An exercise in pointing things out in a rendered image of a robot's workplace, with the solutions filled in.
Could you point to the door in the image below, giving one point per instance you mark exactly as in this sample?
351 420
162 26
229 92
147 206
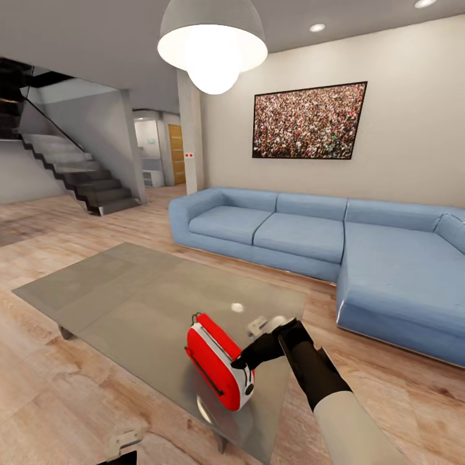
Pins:
178 163

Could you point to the room light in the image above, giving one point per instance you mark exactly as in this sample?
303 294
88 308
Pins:
181 16

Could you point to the picture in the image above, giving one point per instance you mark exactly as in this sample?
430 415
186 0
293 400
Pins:
309 123

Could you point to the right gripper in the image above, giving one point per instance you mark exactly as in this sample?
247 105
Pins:
253 355

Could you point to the sofa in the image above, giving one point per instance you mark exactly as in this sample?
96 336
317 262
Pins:
398 268

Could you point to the radio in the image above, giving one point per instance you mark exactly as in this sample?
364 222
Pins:
212 352

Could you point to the stairs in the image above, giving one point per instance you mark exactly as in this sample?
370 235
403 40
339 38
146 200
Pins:
22 85

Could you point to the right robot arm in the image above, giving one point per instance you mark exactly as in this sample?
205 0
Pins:
350 434

